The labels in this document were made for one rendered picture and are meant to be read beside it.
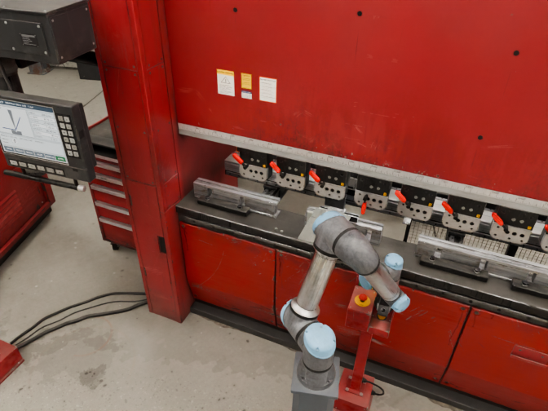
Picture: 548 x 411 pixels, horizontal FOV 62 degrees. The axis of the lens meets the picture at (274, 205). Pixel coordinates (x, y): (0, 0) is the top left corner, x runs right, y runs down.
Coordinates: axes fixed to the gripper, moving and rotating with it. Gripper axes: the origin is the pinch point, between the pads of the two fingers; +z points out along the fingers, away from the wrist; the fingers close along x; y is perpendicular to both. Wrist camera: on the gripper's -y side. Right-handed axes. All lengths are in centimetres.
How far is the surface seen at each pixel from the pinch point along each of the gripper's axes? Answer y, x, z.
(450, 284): 18.1, -25.8, -12.0
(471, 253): 31.7, -31.9, -21.0
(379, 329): -6.7, -0.5, 2.4
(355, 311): -6.1, 11.1, -4.6
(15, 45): -10, 153, -109
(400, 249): 32.4, -1.3, -11.5
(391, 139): 35, 12, -70
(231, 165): 61, 104, -18
